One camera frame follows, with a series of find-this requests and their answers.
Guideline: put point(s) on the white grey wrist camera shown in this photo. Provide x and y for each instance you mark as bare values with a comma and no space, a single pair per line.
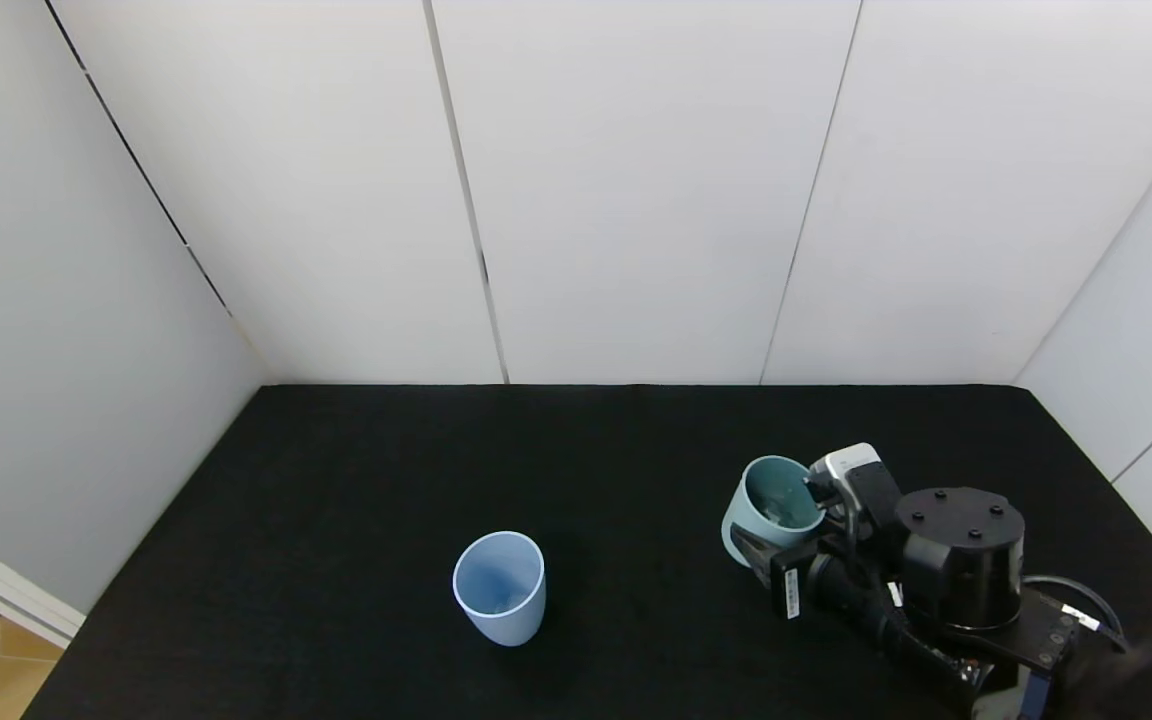
851,465

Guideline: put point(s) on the white baseboard strip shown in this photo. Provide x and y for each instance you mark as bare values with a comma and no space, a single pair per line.
6,600

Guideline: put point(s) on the black table cloth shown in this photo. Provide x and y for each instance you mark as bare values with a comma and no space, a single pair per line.
436,470

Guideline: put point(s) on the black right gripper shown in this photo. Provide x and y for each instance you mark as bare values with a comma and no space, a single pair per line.
789,588

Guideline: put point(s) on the teal plastic cup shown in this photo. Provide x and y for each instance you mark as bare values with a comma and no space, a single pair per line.
741,520

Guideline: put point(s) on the light blue plastic cup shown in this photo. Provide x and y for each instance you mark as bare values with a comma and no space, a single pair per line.
506,610

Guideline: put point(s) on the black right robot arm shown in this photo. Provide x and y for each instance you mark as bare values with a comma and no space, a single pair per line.
961,560

